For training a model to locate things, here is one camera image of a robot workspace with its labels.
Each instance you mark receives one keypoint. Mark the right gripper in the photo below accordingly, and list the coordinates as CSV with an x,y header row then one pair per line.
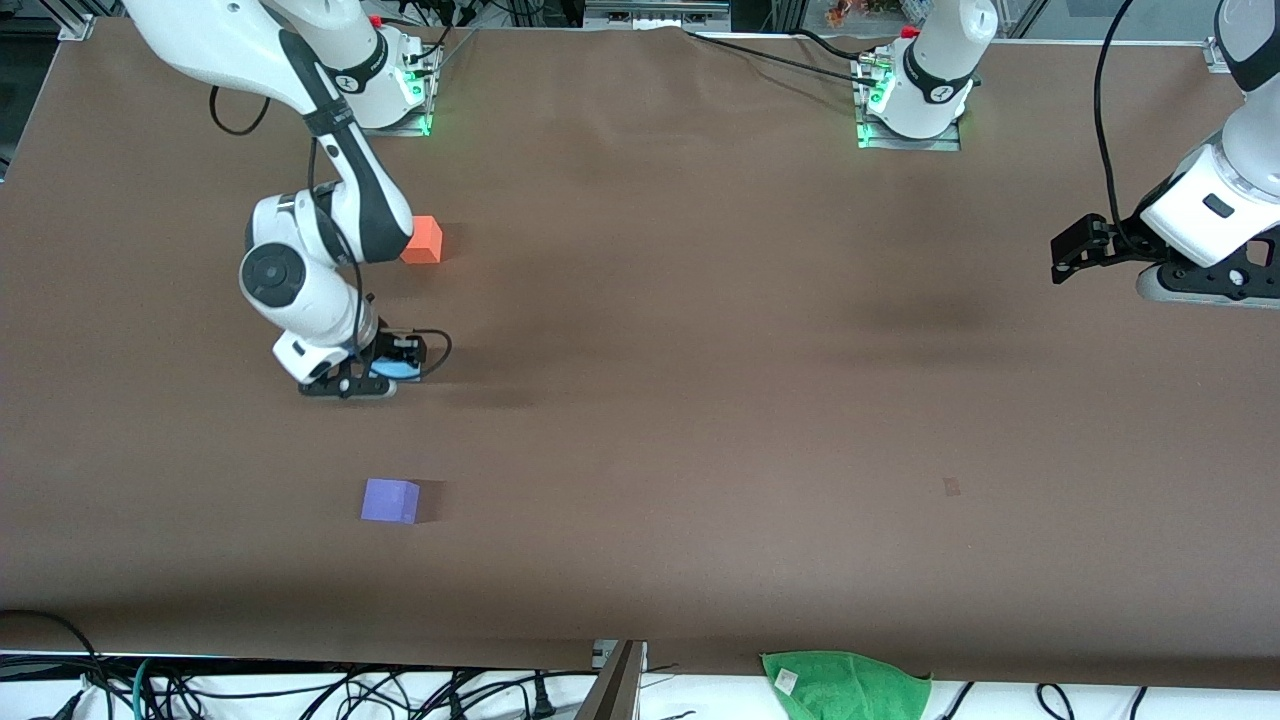
x,y
392,352

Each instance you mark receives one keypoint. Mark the aluminium frame profile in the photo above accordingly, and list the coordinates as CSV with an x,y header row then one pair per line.
x,y
1217,55

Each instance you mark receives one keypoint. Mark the metal rail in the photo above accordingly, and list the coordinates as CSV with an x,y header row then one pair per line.
x,y
655,12

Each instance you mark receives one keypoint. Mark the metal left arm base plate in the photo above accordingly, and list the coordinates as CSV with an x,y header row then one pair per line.
x,y
940,145

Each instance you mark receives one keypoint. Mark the grey metal bar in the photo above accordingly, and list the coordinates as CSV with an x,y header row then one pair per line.
x,y
615,690

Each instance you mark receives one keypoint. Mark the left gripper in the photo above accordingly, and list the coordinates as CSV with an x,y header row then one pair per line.
x,y
1117,247

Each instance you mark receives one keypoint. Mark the aluminium frame bracket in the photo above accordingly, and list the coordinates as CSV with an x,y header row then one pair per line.
x,y
75,22

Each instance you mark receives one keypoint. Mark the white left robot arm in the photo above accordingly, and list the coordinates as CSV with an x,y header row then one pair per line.
x,y
1255,120

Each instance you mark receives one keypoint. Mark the brown table cover sheet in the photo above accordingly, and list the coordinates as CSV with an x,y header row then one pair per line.
x,y
700,400

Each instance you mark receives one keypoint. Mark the orange foam block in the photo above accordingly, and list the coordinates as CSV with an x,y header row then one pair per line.
x,y
428,240

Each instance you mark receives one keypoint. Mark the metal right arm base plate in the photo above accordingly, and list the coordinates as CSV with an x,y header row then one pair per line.
x,y
400,128

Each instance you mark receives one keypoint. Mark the green cloth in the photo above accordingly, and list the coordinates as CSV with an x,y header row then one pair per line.
x,y
850,685

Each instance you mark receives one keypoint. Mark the purple foam block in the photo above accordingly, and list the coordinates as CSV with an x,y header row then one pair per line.
x,y
388,500

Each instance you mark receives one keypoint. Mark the light blue foam block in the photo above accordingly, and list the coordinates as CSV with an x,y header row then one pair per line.
x,y
395,369

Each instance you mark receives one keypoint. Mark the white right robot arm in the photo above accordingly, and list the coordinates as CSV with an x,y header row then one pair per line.
x,y
310,300

